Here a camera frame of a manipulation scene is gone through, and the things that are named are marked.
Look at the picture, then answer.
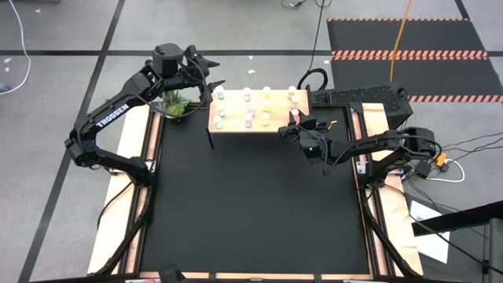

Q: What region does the grey post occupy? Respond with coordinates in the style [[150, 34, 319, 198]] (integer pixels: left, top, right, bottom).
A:
[[488, 218, 503, 283]]

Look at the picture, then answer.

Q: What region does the black power adapter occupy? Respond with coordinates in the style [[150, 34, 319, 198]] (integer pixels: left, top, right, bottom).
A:
[[415, 160, 432, 180]]

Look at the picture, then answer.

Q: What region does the black beam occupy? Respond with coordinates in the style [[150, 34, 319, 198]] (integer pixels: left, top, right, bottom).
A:
[[411, 200, 503, 237]]

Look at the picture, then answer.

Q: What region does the black perforated computer case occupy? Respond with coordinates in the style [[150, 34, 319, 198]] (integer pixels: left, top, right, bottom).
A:
[[310, 84, 414, 133]]

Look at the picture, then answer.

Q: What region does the black hazard-striped floor mat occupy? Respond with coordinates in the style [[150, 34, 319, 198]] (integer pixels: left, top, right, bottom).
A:
[[327, 17, 503, 104]]

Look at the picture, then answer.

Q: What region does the potted succulent plant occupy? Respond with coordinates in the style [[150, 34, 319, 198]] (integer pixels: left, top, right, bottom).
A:
[[154, 88, 193, 121]]

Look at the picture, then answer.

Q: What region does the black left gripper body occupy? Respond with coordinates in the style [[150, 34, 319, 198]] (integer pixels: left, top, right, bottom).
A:
[[151, 42, 201, 86]]

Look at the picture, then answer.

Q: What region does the wooden shelf with black legs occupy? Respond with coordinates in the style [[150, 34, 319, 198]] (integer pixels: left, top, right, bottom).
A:
[[207, 84, 314, 150]]

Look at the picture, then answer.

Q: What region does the black hanging cable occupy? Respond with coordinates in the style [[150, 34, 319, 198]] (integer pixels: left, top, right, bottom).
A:
[[297, 0, 329, 91]]

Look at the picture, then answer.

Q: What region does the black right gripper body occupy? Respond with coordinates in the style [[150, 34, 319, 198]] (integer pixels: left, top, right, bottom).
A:
[[298, 131, 331, 164]]

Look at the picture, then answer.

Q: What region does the yellow-orange hanging cable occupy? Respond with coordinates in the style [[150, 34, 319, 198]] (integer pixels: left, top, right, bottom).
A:
[[388, 0, 413, 83]]

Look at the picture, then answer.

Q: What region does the white floor cable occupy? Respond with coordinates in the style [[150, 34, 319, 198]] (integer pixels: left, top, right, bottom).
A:
[[0, 0, 32, 95]]

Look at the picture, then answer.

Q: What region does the orange power splitter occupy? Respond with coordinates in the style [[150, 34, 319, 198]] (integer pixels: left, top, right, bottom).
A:
[[430, 152, 449, 168]]

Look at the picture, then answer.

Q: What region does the white paper sheet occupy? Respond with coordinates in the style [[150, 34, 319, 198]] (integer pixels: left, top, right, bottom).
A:
[[408, 199, 451, 265]]

